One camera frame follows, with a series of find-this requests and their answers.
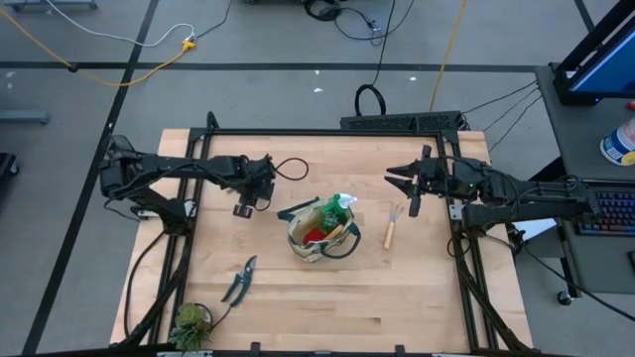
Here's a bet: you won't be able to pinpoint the thin black cable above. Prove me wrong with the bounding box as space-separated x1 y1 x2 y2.
488 87 541 126
488 94 544 153
463 79 540 115

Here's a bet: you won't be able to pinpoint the cream green gardening bag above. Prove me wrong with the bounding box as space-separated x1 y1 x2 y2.
276 195 362 264

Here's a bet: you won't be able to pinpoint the black floor foot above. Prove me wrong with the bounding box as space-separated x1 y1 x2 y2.
0 152 21 179

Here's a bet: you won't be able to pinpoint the black arm base cable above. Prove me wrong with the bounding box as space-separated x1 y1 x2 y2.
123 230 169 339

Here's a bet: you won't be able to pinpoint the grey floor bar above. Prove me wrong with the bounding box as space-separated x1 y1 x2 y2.
4 0 98 11
0 109 51 125

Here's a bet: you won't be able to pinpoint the white paper sheet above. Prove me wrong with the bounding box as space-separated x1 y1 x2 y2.
510 217 558 242

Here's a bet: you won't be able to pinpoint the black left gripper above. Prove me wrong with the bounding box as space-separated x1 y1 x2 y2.
231 154 277 220

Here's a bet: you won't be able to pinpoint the yellow cable with plug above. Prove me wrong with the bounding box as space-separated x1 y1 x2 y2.
0 7 198 88

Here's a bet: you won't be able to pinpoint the green spray bottle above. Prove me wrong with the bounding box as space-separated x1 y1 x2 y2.
317 191 358 235

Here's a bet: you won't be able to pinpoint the potted succulent plant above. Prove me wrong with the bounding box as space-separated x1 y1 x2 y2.
167 300 215 353

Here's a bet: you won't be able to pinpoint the black perforated power box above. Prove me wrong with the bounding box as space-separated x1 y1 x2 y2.
339 109 465 133

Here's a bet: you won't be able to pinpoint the black looped cable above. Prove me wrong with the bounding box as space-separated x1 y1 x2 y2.
352 0 398 118

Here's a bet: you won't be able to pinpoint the grey computer desk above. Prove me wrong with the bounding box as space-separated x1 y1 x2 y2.
534 63 635 306

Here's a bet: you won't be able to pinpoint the green handled pruning shears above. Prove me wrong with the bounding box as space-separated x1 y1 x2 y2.
210 254 259 332

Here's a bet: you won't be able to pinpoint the black aluminium table frame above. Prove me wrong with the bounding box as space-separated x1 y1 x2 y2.
118 111 535 357

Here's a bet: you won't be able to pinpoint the computer monitor blue screen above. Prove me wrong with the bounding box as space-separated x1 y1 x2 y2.
552 0 635 106

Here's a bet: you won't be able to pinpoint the black mesh box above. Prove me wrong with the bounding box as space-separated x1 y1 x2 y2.
106 134 136 156

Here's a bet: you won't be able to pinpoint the black floor cable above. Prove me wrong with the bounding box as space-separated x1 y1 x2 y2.
510 237 635 322

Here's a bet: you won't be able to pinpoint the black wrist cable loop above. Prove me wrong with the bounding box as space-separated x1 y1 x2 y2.
270 157 311 182

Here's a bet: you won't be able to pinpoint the white plastic tub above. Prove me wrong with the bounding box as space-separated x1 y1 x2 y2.
598 117 635 168

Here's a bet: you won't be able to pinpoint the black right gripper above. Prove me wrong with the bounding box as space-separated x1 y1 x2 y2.
383 143 453 219

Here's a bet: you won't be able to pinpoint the white cable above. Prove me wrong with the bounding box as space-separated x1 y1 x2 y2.
47 0 197 49

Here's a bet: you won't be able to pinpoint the plain yellow cable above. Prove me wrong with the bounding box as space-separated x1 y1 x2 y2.
429 0 470 113

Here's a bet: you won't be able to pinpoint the wooden handled small cultivator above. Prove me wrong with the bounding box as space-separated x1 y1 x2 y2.
382 202 405 251

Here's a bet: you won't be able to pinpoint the black red gardening glove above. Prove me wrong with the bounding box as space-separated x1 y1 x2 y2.
302 226 329 247

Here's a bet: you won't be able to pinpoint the black cable bundle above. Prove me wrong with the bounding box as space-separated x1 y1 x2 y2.
302 0 386 47

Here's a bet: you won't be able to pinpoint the backlit black keyboard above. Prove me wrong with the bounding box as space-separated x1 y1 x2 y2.
574 190 635 237

